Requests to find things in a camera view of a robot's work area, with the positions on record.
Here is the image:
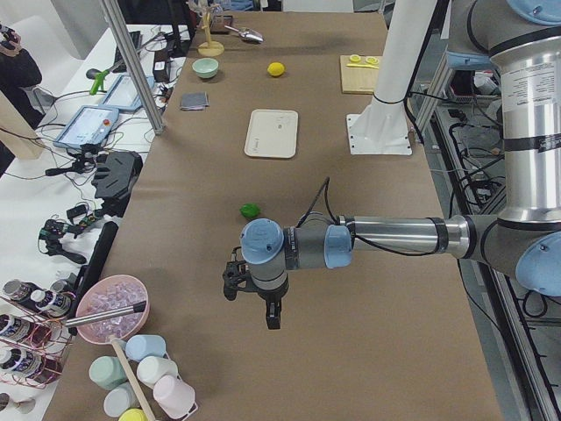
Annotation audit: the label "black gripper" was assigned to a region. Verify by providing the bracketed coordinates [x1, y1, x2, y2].
[253, 280, 289, 330]

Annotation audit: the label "green lime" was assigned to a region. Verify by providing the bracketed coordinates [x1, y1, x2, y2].
[239, 203, 260, 219]

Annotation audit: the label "yellow lemon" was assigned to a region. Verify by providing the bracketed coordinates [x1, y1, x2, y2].
[267, 61, 286, 77]

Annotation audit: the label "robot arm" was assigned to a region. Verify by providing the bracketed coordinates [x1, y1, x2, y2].
[223, 1, 560, 329]

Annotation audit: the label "cream rabbit tray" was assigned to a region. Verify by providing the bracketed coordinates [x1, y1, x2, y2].
[244, 109, 299, 159]

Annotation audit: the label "metal tongs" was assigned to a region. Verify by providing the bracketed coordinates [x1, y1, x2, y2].
[62, 301, 147, 328]

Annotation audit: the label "pink cup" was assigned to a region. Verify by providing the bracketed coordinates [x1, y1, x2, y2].
[153, 375, 198, 419]

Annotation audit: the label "white cup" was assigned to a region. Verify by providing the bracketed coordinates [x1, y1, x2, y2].
[137, 356, 179, 389]

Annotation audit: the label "blue cup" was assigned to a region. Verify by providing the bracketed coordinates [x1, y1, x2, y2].
[125, 334, 167, 362]

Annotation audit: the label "pink bowl with ice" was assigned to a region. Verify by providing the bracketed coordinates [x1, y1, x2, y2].
[75, 275, 150, 345]

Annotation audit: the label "green cup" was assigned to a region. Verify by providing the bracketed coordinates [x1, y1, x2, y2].
[89, 356, 128, 391]

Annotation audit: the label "grey folded cloth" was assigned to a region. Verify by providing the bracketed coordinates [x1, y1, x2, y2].
[180, 92, 209, 111]

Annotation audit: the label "wooden cutting board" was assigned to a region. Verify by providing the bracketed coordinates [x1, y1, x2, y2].
[339, 54, 381, 95]

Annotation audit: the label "copper bottle rack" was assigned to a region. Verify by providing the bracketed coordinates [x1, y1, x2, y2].
[1, 279, 73, 389]

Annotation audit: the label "mint green bowl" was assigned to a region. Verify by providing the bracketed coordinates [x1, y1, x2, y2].
[192, 57, 219, 79]

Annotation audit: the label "yellow plastic knife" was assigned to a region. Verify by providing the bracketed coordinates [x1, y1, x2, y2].
[345, 63, 379, 69]

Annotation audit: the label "teach pendant tablet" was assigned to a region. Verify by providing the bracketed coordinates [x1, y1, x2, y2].
[100, 73, 142, 112]
[53, 105, 119, 150]

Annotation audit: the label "wooden cup tree stand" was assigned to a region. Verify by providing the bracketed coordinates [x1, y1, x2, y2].
[197, 1, 224, 57]

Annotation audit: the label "metal scoop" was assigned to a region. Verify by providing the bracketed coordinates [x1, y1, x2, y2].
[225, 25, 264, 44]

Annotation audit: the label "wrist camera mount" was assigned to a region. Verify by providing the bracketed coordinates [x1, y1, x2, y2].
[223, 246, 254, 301]

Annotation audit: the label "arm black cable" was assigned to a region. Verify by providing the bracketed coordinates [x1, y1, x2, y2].
[302, 176, 356, 246]

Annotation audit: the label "white camera pillar mount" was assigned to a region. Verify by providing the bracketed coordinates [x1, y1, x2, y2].
[347, 0, 449, 156]

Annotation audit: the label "aluminium frame post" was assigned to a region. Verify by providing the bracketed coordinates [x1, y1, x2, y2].
[100, 0, 164, 135]

